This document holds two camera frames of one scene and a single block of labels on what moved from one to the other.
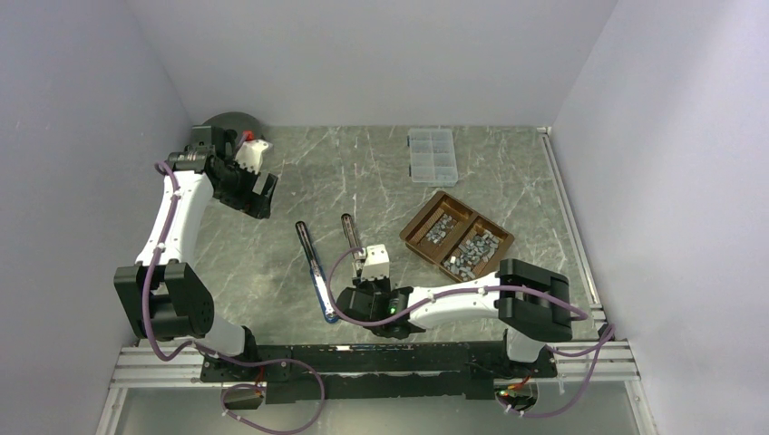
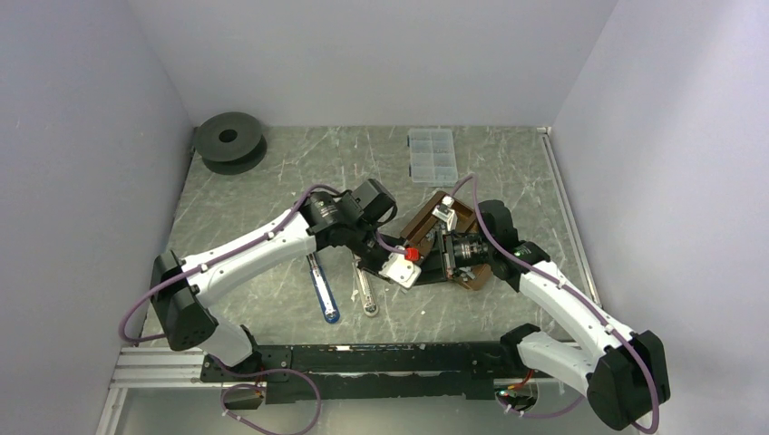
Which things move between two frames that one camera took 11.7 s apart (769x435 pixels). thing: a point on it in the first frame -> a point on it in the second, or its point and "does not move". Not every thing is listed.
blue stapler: (318, 277) does not move
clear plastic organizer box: (432, 157) does not move
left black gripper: (256, 204) -> (378, 265)
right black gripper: (361, 285) -> (440, 261)
